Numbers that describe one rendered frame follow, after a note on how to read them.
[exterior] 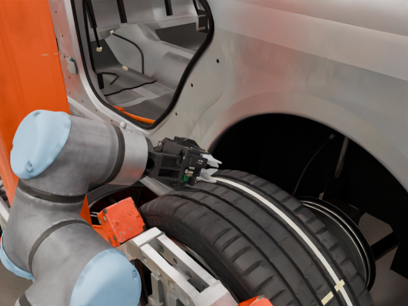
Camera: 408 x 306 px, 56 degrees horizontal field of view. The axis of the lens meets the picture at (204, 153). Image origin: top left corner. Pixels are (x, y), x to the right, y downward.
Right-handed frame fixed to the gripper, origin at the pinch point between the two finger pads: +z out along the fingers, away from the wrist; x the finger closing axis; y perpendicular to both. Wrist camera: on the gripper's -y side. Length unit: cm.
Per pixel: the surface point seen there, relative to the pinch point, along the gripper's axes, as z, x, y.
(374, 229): 202, -31, -33
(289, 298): 5.4, -16.9, 21.9
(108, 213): -7.3, -17.8, -19.2
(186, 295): -6.2, -22.0, 9.1
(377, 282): 168, -52, -11
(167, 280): -6.0, -22.1, 3.2
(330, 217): 42.8, -7.3, 7.6
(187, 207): 0.0, -9.9, -2.7
